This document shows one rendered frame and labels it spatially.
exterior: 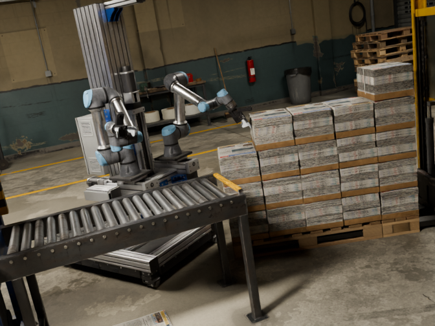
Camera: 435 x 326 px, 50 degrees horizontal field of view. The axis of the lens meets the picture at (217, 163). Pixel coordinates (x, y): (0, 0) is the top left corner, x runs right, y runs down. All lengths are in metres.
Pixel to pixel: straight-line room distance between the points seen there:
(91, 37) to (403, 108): 2.31
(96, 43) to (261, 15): 7.45
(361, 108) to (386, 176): 0.55
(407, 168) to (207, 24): 7.20
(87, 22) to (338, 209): 2.31
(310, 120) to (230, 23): 7.16
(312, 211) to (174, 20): 7.07
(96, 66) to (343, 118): 1.85
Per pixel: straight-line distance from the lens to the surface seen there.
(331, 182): 3.60
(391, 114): 3.63
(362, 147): 3.62
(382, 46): 9.62
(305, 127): 3.47
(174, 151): 3.75
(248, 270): 2.84
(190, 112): 9.50
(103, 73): 3.61
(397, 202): 3.83
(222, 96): 3.50
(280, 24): 10.95
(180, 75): 3.75
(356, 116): 3.55
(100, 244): 2.54
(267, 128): 3.42
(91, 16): 3.62
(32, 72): 9.72
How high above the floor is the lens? 1.67
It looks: 15 degrees down
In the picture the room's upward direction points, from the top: 9 degrees counter-clockwise
